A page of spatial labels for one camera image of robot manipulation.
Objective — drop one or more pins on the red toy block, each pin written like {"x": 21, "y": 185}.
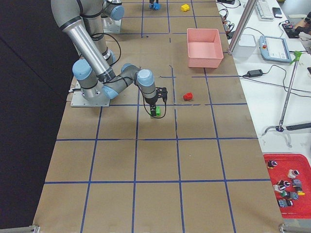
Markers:
{"x": 188, "y": 96}

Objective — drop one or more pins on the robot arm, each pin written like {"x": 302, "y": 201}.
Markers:
{"x": 113, "y": 9}
{"x": 81, "y": 20}

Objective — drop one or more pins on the pink plastic box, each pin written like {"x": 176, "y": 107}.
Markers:
{"x": 204, "y": 48}

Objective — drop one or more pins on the black smartphone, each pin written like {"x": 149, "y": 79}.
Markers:
{"x": 277, "y": 12}

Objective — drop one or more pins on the aluminium frame post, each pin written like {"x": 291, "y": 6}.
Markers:
{"x": 250, "y": 5}

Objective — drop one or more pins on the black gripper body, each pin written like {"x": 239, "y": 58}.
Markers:
{"x": 151, "y": 100}

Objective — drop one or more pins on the blue toy block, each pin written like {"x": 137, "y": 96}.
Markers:
{"x": 154, "y": 6}

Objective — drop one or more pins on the teach pendant tablet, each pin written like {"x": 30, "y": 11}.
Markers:
{"x": 274, "y": 49}

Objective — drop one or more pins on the metal reacher grabber tool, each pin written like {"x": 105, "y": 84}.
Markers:
{"x": 279, "y": 127}

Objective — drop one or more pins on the green toy block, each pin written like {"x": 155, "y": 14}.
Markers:
{"x": 158, "y": 112}

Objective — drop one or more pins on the black power adapter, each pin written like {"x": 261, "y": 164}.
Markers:
{"x": 254, "y": 73}

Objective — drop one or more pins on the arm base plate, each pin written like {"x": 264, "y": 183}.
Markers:
{"x": 111, "y": 26}
{"x": 89, "y": 93}

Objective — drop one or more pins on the white keyboard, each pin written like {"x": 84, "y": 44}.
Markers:
{"x": 263, "y": 10}

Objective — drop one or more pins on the white plastic container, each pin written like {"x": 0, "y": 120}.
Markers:
{"x": 245, "y": 46}

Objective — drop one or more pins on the red parts tray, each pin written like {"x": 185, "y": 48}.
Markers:
{"x": 290, "y": 175}

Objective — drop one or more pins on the yellow toy block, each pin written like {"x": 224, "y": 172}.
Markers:
{"x": 185, "y": 7}

